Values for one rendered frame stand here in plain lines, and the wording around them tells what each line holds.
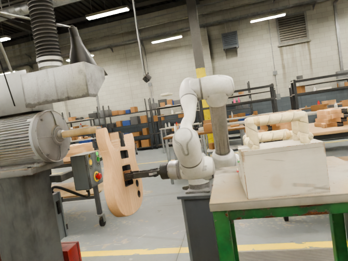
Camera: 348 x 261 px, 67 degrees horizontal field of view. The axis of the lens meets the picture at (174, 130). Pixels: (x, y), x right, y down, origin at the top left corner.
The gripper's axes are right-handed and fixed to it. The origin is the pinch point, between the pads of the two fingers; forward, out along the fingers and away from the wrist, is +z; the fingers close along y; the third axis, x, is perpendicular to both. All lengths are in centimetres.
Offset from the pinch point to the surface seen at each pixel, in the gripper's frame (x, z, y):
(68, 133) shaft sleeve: 23.4, 23.6, -9.7
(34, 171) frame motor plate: 8.1, 38.4, -16.1
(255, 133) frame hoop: 12, -59, -25
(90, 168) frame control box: 5.1, 29.3, 15.9
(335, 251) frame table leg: -54, -95, 32
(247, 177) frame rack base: -3, -54, -25
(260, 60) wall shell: 336, -222, 1063
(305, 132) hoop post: 10, -75, -25
